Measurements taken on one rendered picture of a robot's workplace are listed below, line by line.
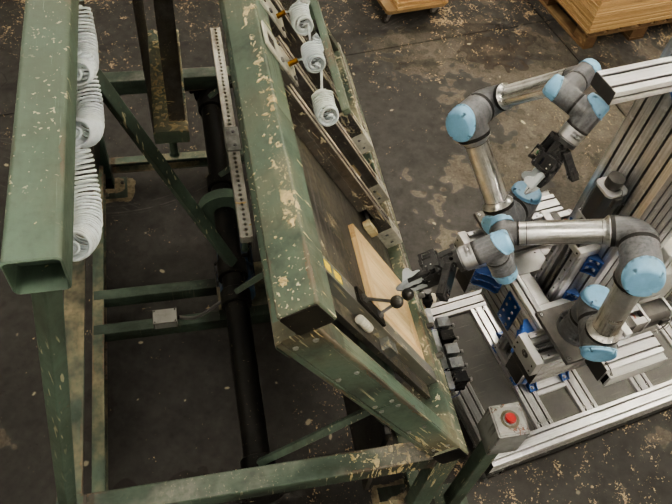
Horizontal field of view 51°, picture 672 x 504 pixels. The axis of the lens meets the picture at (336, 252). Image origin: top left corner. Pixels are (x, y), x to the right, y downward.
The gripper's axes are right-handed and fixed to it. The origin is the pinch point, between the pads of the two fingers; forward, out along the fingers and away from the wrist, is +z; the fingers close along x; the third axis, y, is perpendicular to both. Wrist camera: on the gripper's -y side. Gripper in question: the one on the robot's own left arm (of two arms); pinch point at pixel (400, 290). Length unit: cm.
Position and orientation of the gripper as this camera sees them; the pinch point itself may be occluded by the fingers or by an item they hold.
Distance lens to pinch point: 212.6
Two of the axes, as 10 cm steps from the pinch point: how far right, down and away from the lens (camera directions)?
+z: -8.9, 3.8, 2.5
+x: -4.2, -4.5, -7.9
